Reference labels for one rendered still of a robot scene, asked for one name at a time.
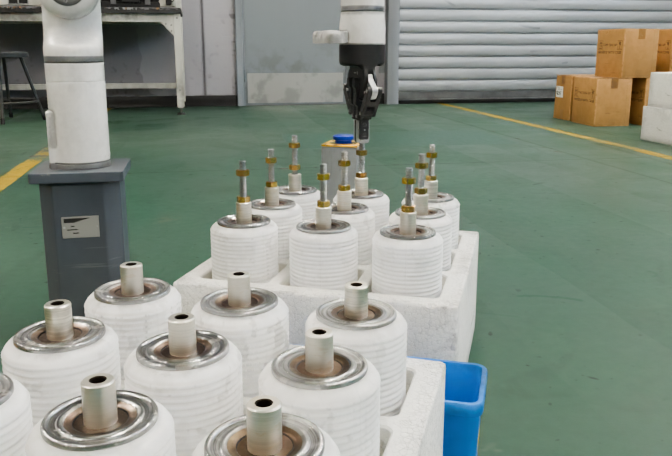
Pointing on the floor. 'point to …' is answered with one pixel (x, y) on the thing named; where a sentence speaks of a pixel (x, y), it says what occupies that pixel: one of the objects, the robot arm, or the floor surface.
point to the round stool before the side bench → (8, 87)
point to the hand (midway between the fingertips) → (361, 131)
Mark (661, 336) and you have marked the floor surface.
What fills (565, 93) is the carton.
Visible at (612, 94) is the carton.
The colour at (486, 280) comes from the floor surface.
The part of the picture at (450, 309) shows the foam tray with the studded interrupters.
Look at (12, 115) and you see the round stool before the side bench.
